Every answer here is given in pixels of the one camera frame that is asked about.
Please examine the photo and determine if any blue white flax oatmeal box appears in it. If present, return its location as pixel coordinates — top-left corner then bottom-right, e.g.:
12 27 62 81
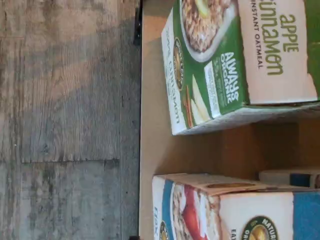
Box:
151 173 320 240
258 167 320 190

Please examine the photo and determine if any black metal shelf unit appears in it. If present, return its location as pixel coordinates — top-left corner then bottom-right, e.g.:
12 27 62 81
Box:
133 0 320 240

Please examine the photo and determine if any green apple cinnamon oatmeal box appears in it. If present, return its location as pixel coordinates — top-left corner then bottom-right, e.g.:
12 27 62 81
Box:
160 0 320 136

